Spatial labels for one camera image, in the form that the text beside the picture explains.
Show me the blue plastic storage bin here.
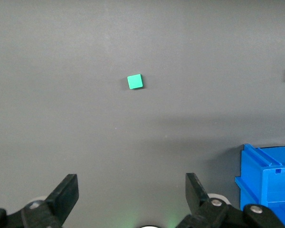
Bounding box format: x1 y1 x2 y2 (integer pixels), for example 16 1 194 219
235 143 285 228

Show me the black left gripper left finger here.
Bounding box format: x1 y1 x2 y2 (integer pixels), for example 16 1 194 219
0 174 79 228

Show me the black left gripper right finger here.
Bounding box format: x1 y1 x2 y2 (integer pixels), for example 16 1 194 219
175 172 285 228

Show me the small green cube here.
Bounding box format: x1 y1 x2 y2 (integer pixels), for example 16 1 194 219
127 74 144 90

